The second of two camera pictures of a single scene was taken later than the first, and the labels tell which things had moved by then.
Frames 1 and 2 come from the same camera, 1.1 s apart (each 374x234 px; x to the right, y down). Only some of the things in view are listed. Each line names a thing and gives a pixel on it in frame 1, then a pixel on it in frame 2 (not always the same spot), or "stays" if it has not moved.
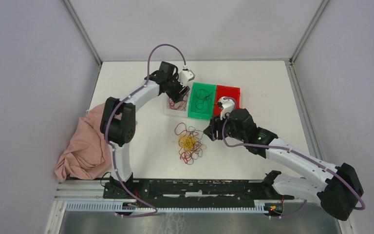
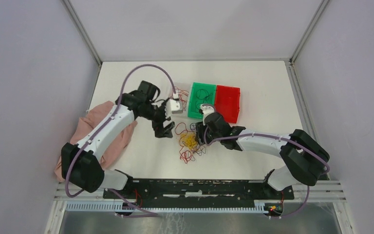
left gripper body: (174, 89) -> (159, 116)
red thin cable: (189, 147) stays
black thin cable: (202, 106) stays
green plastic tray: (202, 100) stays
